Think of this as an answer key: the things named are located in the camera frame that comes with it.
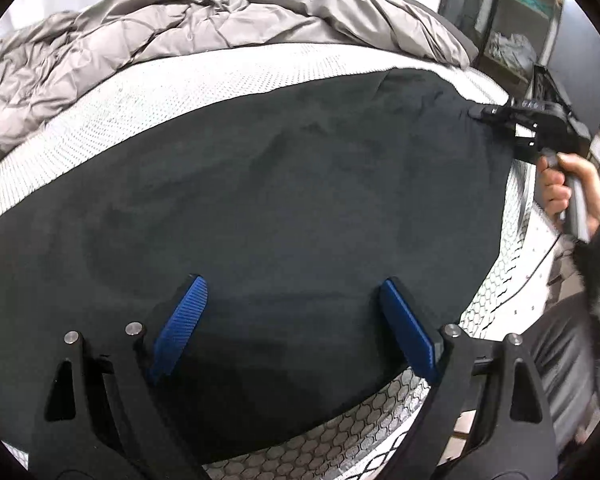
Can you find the white honeycomb mattress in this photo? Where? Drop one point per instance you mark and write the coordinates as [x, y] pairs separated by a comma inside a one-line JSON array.
[[130, 95]]

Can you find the grey folded cloth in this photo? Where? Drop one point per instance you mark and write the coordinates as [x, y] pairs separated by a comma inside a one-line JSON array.
[[514, 50]]

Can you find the teal folded cloth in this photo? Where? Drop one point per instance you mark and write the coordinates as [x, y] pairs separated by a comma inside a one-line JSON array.
[[530, 2]]

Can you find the person's leg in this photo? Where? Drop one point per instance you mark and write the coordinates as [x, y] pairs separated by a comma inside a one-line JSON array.
[[570, 360]]

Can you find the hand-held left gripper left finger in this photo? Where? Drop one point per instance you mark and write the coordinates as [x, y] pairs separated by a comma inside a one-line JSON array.
[[180, 325]]

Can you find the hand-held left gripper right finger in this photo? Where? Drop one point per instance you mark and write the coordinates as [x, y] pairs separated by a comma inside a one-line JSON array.
[[411, 331]]

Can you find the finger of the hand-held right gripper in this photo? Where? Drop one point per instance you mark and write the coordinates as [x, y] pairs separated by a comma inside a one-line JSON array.
[[492, 114]]

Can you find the grey duvet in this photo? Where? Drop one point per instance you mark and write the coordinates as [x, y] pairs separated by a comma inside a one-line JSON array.
[[155, 25]]

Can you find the person's right hand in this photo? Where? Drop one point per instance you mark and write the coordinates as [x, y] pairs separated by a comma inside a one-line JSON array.
[[587, 180]]

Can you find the open shelf unit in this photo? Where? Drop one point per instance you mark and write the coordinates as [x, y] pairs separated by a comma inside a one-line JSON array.
[[522, 25]]

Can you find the black pants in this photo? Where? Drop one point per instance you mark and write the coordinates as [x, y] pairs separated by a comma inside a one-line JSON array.
[[280, 200]]

